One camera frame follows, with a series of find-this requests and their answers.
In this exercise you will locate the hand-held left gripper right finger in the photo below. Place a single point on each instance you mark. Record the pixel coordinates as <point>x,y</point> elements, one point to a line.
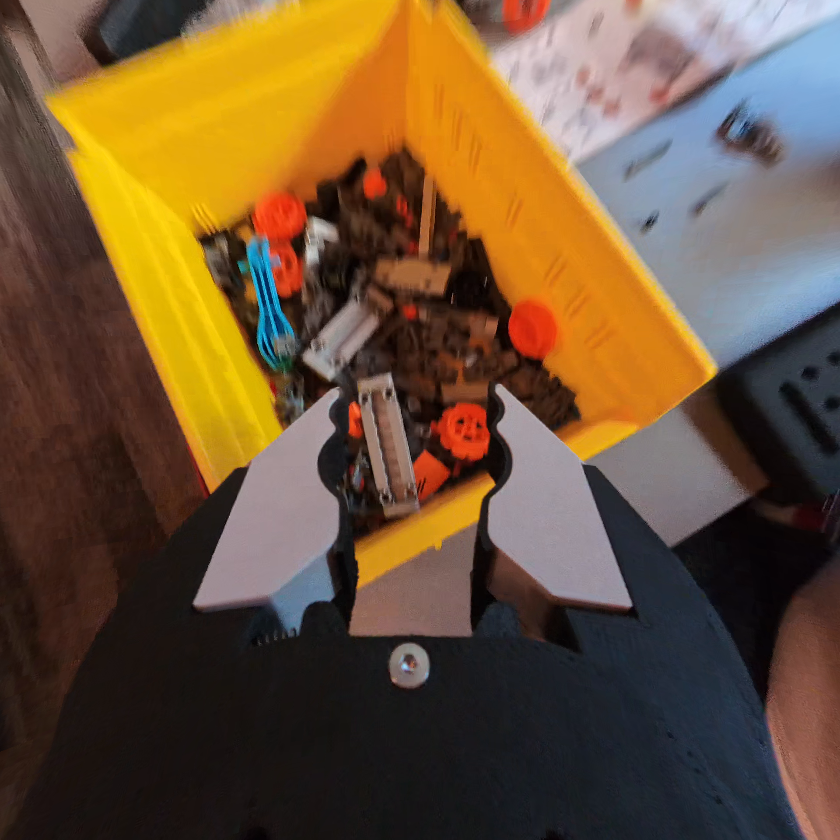
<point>551,538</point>

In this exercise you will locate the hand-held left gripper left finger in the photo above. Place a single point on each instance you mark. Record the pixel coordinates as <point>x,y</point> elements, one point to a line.
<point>269,538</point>

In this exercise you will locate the light grey frame piece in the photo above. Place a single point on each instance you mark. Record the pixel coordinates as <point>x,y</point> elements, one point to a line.
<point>389,446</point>

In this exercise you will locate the pile of building pieces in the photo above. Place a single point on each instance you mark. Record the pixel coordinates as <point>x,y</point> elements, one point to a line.
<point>407,315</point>

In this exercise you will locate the thin dark axle piece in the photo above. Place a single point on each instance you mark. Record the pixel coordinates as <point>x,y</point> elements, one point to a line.
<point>647,160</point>

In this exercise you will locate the yellow plastic bin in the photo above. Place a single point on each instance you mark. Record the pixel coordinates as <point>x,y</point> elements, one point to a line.
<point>158,158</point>

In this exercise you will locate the grey beam with blue pin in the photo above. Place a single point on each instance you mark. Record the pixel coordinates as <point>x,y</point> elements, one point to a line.
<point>748,131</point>

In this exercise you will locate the person's right forearm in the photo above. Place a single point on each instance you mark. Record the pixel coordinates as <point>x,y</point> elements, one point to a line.
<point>807,696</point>

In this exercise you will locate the grey desk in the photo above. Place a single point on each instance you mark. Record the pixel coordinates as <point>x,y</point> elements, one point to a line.
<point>775,250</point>

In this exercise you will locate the orange gear wheel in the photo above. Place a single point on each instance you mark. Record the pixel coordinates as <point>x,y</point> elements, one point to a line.
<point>280,217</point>
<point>533,328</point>
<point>463,431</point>
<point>286,269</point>

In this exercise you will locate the light grey plate piece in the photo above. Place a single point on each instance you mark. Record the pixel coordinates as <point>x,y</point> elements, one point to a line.
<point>341,339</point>

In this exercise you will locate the blue separator tool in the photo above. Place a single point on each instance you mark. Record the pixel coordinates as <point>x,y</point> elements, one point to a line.
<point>271,309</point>

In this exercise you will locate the open white instruction booklet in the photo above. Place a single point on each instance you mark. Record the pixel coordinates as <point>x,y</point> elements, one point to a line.
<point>630,66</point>

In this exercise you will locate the grey orange robot model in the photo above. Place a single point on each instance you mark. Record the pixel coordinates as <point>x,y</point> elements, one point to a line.
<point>512,13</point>

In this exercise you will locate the black flat box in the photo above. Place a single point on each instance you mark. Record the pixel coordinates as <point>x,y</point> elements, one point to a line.
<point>151,24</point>

